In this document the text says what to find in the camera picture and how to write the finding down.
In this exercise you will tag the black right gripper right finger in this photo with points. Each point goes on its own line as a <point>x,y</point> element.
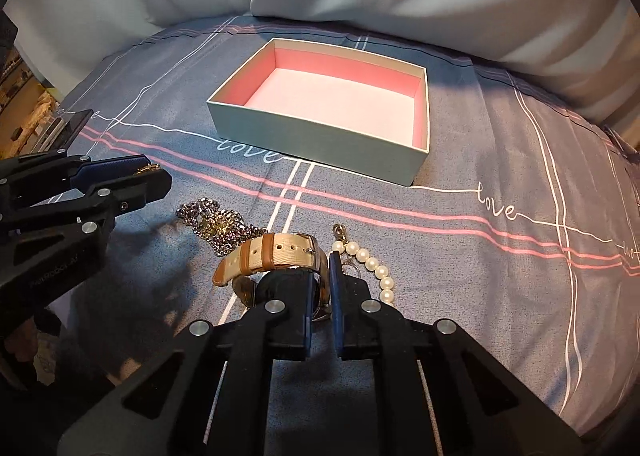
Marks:
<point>437,390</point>

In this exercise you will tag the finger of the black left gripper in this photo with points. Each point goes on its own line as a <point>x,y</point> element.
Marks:
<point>57,184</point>
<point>47,250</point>

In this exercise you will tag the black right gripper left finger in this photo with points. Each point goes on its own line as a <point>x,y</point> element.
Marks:
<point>209,388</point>

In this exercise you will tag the beige strap wristwatch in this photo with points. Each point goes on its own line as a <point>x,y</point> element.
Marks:
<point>275,252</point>

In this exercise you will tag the wooden shelf with items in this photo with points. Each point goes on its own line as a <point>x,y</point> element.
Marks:
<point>27,107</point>

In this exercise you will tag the blue plaid bed sheet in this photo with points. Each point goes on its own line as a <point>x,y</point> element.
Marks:
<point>522,225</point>

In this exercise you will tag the teal box pink interior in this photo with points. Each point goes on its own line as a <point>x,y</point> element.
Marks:
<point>347,108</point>

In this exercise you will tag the right white pillow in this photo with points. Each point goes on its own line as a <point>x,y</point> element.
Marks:
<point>585,51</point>

